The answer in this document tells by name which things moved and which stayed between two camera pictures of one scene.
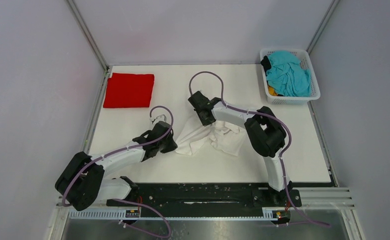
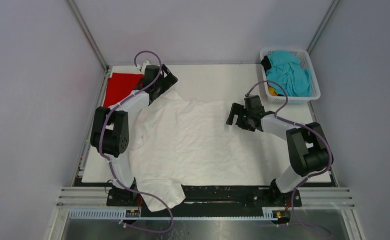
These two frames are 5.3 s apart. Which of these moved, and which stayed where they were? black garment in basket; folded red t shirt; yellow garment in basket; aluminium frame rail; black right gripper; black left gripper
Moved: black right gripper; black left gripper
Stayed: aluminium frame rail; yellow garment in basket; black garment in basket; folded red t shirt
